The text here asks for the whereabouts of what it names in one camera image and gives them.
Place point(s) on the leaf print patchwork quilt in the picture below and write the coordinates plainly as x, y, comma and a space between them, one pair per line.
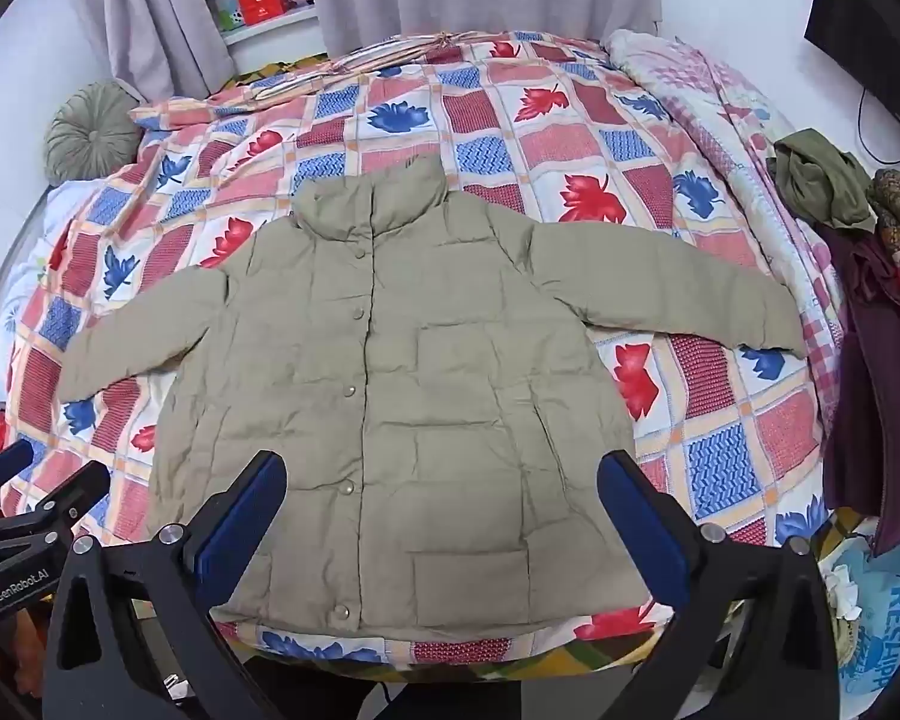
555, 142

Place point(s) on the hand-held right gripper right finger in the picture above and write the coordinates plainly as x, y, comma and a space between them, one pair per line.
636, 514

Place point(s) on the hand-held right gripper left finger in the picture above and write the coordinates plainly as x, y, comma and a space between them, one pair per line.
241, 532

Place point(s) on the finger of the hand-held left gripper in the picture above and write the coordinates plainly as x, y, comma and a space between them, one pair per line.
67, 491
4, 465

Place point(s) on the dark purple garment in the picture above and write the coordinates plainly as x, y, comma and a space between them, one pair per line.
870, 390

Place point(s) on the blue printed bag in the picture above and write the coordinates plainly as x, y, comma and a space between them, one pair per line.
889, 615

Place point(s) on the pink floral blanket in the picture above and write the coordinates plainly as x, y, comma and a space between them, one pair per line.
694, 82

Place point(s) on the olive green garment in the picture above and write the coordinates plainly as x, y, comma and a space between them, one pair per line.
829, 176

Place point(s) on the olive green puffer jacket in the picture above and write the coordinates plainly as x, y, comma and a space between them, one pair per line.
435, 390

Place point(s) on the round green cushion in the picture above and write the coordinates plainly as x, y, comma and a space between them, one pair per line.
94, 131

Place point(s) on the black television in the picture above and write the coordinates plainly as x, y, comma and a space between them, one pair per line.
877, 22

